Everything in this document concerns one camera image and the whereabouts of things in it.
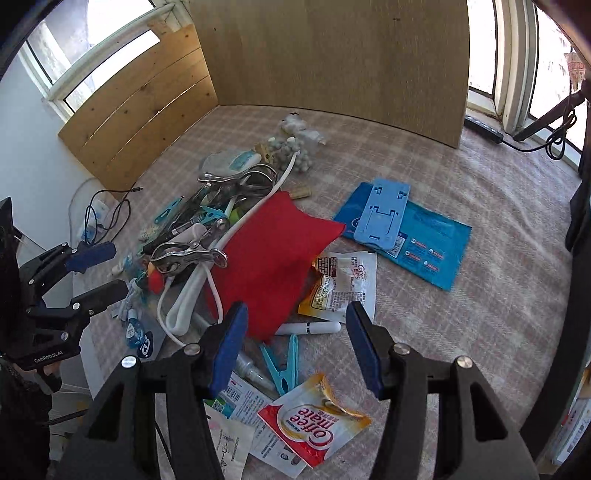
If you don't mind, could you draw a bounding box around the pink white paper tag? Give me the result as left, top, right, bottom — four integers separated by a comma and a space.
563, 52, 587, 88

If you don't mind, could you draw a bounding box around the white teal tube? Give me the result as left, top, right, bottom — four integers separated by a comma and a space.
199, 150, 264, 178

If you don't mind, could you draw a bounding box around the black marker pen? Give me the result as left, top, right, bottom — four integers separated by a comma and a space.
141, 222, 204, 254

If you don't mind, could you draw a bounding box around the black power strip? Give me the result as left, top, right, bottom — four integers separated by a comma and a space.
464, 115, 504, 144

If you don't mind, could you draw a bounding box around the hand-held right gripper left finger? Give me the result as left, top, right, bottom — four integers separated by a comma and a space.
55, 302, 250, 480

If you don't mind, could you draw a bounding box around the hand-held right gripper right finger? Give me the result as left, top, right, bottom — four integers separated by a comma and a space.
345, 301, 541, 480

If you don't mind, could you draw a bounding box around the white printed sachet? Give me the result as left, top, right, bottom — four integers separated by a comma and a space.
247, 431, 308, 479

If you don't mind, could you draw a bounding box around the white stylus pen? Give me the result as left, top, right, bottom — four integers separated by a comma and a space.
274, 320, 342, 336

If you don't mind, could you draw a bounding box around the light wooden board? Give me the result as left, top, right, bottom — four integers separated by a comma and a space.
187, 0, 471, 149

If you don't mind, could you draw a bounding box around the person's left forearm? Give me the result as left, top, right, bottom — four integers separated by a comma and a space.
0, 360, 61, 480

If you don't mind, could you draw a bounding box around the white usb cable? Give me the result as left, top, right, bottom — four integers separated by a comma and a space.
157, 150, 305, 347

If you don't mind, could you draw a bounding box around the white bead string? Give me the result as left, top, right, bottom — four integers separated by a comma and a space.
268, 136, 315, 174

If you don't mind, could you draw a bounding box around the clear bag of white pieces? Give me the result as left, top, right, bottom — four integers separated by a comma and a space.
279, 113, 328, 146

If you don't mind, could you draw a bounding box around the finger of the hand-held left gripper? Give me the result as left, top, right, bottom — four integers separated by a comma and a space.
28, 279, 130, 332
25, 240, 117, 296

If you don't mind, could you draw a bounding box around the teal plastic clothespin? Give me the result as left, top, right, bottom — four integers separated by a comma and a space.
152, 196, 183, 222
201, 205, 229, 227

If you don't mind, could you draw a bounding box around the red cloth pouch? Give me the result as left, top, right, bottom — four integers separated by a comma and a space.
203, 191, 347, 342

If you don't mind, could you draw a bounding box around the white paper packet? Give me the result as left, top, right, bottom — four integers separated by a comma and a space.
205, 406, 257, 480

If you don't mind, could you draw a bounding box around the light blue phone stand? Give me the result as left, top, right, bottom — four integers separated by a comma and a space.
355, 179, 411, 250

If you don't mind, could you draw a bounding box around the black thin cable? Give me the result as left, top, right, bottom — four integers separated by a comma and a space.
85, 187, 141, 243

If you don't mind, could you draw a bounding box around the white window frame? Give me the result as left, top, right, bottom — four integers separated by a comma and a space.
25, 0, 591, 139

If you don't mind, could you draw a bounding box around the pink plaid tablecloth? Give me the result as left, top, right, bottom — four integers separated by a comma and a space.
83, 104, 587, 480

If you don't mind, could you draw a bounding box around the slatted pine board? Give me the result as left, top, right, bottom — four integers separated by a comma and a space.
58, 24, 219, 201

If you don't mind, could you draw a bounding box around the light blue clothespin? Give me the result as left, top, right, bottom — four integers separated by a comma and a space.
259, 333, 300, 395

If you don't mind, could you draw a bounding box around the red white creamer sachet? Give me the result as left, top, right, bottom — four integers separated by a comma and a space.
257, 373, 373, 469
298, 250, 378, 324

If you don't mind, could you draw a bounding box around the clear small tube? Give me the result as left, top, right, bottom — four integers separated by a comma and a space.
235, 350, 278, 393

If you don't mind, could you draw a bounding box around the black tripod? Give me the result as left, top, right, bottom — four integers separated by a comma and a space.
512, 78, 591, 252

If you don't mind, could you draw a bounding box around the blue foil packet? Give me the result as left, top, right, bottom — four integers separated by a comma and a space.
333, 182, 472, 291

